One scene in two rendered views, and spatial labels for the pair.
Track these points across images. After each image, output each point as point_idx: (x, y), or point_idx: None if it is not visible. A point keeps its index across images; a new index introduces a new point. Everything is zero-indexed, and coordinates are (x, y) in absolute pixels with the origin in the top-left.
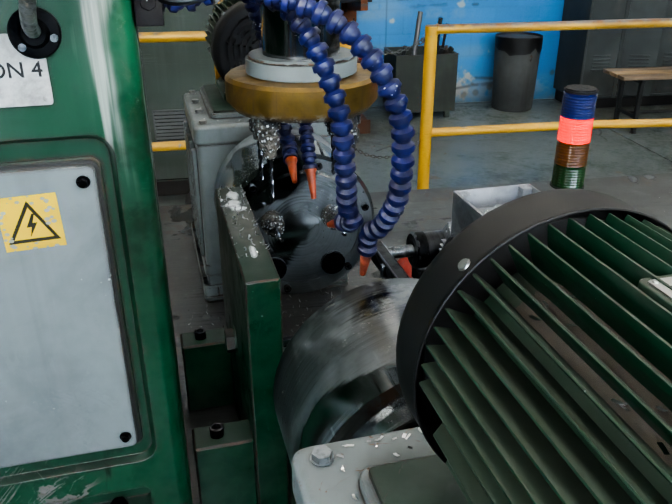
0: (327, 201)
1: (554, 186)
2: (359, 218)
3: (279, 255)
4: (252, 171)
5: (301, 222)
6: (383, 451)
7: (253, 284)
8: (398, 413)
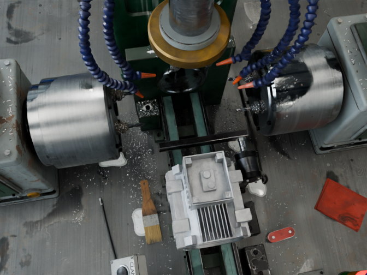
0: (264, 100)
1: (342, 272)
2: (124, 76)
3: (250, 89)
4: (263, 52)
5: (258, 91)
6: (6, 78)
7: (125, 52)
8: (33, 90)
